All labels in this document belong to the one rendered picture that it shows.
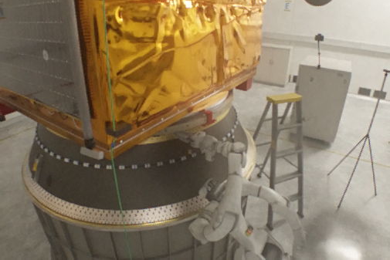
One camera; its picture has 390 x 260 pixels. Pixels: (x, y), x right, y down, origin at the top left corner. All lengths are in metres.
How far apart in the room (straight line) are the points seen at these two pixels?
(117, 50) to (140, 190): 0.93
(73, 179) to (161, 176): 0.59
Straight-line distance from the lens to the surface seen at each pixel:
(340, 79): 4.96
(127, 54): 1.11
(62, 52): 1.16
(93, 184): 1.74
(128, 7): 1.13
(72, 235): 2.08
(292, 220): 1.65
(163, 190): 1.67
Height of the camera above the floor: 2.41
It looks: 25 degrees down
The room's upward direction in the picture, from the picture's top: 1 degrees clockwise
